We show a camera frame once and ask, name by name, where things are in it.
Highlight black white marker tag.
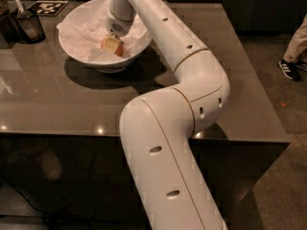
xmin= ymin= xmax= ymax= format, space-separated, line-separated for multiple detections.
xmin=29 ymin=0 xmax=68 ymax=16

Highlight dark container at left edge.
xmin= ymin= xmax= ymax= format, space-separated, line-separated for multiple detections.
xmin=0 ymin=0 xmax=20 ymax=49

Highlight black scoop cup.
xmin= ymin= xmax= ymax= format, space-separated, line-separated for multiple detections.
xmin=12 ymin=0 xmax=45 ymax=44

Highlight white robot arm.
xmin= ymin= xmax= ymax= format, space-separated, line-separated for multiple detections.
xmin=107 ymin=0 xmax=230 ymax=230

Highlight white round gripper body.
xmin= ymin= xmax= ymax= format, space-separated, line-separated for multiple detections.
xmin=106 ymin=11 xmax=133 ymax=36

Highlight white crumpled paper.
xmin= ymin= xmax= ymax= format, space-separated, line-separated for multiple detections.
xmin=56 ymin=0 xmax=153 ymax=63

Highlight black white sneaker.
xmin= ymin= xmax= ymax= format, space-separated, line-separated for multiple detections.
xmin=278 ymin=59 xmax=301 ymax=81

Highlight black floor cable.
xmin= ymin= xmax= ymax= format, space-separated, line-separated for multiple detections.
xmin=0 ymin=172 xmax=94 ymax=230

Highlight person leg beige trousers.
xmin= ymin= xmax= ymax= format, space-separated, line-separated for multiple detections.
xmin=283 ymin=14 xmax=307 ymax=63

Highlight white ceramic bowl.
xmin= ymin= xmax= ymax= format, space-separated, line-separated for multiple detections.
xmin=58 ymin=0 xmax=154 ymax=74

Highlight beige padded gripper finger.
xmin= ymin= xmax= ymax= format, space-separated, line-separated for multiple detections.
xmin=103 ymin=35 xmax=125 ymax=55

